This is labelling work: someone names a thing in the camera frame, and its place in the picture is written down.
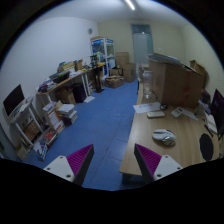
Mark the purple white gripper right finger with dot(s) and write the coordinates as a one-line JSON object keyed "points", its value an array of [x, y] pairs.
{"points": [[154, 166]]}

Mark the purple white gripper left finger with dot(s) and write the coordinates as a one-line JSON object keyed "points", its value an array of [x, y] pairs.
{"points": [[74, 167]]}

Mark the round black mouse pad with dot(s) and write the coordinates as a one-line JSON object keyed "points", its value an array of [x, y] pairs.
{"points": [[206, 147]]}

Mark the white remote control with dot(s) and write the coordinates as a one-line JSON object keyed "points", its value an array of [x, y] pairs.
{"points": [[156, 114]]}

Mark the stack of books on floor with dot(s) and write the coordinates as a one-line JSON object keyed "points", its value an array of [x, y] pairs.
{"points": [[68, 114]]}

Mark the white paper sheet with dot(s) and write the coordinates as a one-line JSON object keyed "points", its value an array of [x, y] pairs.
{"points": [[143, 108]]}

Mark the white slanted book shelf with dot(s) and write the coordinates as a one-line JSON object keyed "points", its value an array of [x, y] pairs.
{"points": [[23, 118]]}

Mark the white calculator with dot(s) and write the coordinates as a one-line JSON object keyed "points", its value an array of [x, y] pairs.
{"points": [[177, 112]]}

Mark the large cardboard box on table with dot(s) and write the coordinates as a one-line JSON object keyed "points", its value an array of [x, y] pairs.
{"points": [[174, 83]]}

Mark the black monitor on left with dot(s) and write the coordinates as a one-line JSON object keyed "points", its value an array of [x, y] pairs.
{"points": [[13, 100]]}

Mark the black monitor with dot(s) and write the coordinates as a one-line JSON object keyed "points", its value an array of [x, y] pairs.
{"points": [[217, 111], [13, 100]]}

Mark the clear plastic bottle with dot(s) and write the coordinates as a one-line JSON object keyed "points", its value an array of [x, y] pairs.
{"points": [[147, 83]]}

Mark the open cardboard box on floor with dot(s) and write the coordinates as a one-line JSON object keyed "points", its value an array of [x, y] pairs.
{"points": [[114, 82]]}

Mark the black monitor on right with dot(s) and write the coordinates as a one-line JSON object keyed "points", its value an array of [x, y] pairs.
{"points": [[217, 111]]}

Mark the stack of cardboard boxes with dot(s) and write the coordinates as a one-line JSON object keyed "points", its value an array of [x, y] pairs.
{"points": [[122, 60]]}

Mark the blue white vending cabinet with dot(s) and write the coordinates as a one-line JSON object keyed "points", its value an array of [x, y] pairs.
{"points": [[103, 48]]}

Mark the white door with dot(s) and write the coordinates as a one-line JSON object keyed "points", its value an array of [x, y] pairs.
{"points": [[142, 42]]}

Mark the ceiling light tube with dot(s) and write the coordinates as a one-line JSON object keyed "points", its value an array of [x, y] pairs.
{"points": [[130, 4]]}

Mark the wooden desk at left wall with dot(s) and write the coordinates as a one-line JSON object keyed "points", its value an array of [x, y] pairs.
{"points": [[83, 74]]}

